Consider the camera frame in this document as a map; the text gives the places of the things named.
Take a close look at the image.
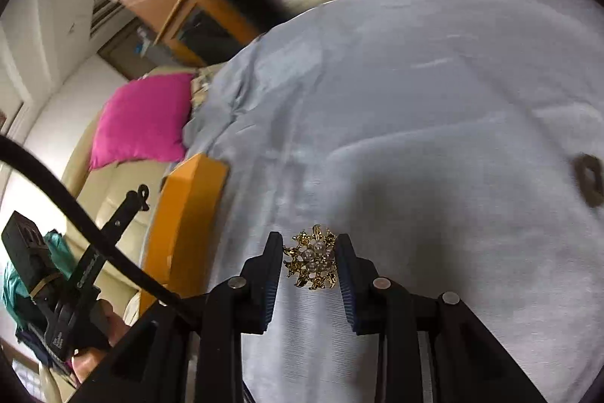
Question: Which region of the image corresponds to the person's left hand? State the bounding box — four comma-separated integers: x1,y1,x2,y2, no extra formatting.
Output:
73,300,129,385

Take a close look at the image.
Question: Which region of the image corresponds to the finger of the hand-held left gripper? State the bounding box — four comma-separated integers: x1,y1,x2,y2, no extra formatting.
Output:
73,185,151,290

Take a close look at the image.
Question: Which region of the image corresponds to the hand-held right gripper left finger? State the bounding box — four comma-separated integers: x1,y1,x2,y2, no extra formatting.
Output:
71,232,285,403

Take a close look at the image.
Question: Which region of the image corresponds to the patterned cloth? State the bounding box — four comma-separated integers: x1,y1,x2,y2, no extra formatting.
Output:
191,63,227,108

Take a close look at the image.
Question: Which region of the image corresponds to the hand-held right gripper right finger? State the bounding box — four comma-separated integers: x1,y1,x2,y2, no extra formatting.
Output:
334,233,550,403

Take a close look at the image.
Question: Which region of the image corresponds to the orange box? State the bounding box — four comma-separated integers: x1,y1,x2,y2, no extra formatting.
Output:
139,154,230,314

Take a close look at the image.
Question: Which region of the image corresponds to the pink cushion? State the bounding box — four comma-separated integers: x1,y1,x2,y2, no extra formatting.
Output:
89,73,196,171

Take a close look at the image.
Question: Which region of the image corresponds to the dark brown hair accessory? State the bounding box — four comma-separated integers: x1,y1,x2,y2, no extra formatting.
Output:
572,153,604,208

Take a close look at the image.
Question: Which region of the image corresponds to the teal cloth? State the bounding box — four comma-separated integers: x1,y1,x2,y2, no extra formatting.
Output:
2,230,74,328

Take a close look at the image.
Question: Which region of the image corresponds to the gold pearl brooch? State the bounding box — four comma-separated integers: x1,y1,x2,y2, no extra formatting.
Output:
282,224,339,290

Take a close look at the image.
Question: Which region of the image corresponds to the black cable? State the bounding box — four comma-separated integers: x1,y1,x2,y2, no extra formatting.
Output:
0,134,190,307

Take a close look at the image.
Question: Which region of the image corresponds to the beige sofa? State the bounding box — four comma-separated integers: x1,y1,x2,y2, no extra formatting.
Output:
42,73,166,290

